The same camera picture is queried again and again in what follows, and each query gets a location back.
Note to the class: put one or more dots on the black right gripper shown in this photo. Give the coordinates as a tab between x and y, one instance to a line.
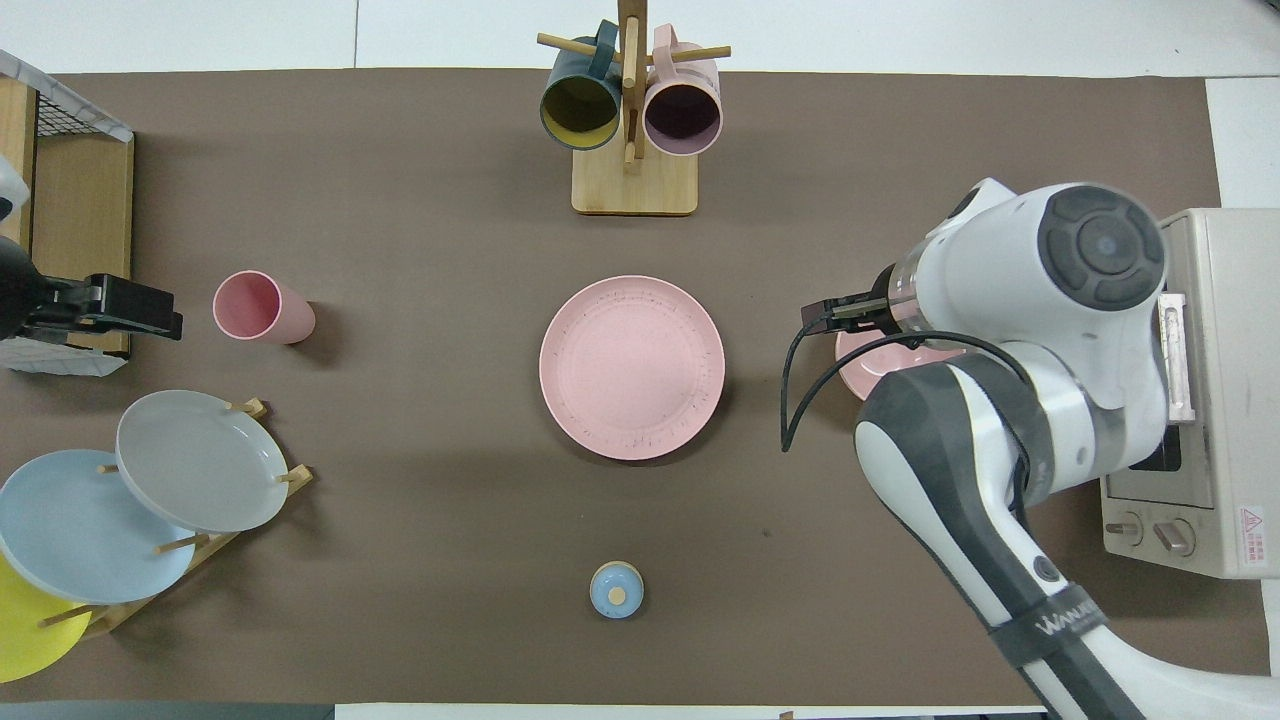
850	312

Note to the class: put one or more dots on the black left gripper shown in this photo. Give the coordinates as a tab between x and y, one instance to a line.
130	305

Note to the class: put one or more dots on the small pink bowl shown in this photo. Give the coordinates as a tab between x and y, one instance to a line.
865	365

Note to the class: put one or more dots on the pink plastic cup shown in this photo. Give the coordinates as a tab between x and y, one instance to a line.
255	308

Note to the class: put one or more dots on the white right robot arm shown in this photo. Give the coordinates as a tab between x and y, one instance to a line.
1000	280

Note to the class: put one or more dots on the wooden shelf unit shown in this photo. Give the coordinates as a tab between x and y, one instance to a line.
80	210

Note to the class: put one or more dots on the grey plate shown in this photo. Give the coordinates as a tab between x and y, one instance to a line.
200	460

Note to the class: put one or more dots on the large pink plate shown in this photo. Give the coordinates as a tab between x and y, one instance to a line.
632	368

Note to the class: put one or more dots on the light blue plate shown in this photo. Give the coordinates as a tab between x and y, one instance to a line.
70	530

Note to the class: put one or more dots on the wooden mug tree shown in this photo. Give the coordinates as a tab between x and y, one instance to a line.
634	185

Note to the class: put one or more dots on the wooden plate rack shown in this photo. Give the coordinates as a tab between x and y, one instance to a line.
225	541

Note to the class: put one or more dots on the pink mug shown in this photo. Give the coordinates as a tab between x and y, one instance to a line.
683	115

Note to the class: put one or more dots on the dark green mug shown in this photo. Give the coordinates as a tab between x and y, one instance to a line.
580	105

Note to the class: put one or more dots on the yellow plate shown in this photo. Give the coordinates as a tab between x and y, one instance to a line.
25	640

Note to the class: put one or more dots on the beige toaster oven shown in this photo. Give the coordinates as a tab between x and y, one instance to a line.
1230	350

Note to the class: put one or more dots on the brown table mat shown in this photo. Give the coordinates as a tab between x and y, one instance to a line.
400	600

